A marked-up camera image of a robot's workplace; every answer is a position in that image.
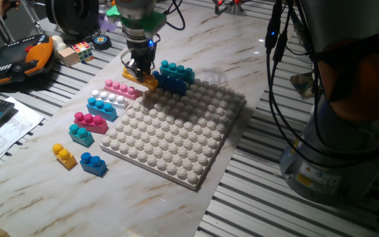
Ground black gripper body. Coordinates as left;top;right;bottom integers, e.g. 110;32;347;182
126;36;157;65

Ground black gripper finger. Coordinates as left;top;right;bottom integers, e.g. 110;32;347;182
140;61;153;82
126;59;141;80

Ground yellow four-stud block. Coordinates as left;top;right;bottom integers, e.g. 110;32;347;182
122;67;159;92

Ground teal four-stud block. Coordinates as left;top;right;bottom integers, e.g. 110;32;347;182
159;59;196;85

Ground blue four-stud block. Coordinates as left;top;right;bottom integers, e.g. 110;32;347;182
152;70;190;96

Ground person hand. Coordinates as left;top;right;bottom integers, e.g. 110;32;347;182
0;0;20;16

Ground pink four-stud block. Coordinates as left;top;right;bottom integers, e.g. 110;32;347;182
103;78;143;101

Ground white four-stud block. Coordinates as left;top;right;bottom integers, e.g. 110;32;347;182
91;89;130;110

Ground round black disc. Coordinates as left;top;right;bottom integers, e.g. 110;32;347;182
92;34;113;51

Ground purple translucent object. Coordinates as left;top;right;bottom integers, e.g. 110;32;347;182
97;13;118;32

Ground Rubik's cube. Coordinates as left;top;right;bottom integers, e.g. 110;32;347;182
71;41;95;65

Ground light blue three-stud block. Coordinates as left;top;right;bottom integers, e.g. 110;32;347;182
86;96;118;123

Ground wooden cube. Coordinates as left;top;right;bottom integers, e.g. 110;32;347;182
58;47;80;68

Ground magenta three-stud block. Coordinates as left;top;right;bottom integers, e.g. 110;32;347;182
73;111;110;135

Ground black filament spool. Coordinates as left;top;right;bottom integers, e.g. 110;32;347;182
44;0;100;37

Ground white studded baseplate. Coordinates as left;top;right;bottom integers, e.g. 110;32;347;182
99;77;247;191

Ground white rounded figurine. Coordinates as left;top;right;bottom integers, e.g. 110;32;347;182
51;35;68;59

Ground teal two-stud block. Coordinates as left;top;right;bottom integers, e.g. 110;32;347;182
68;123;95;148

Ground blue two-stud block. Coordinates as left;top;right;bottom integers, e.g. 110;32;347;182
79;151;109;178

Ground yellow two-stud block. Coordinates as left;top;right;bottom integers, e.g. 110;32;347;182
51;143;78;171

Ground black orange teach pendant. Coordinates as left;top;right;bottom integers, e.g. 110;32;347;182
0;34;55;88

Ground printed paper sheets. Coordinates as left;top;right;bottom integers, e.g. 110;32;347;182
0;90;45;180

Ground marble pattern board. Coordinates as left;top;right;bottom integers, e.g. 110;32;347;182
0;0;291;237

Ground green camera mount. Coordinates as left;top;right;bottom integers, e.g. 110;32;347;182
105;5;167;40

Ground aluminium profile post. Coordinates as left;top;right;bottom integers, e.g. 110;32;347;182
224;0;247;16

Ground black cable with lit plug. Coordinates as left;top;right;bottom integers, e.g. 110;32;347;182
264;0;379;169

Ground shiny metal bracket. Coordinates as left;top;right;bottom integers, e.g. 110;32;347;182
290;72;318;99

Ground black strap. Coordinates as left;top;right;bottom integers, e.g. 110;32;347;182
311;31;379;103

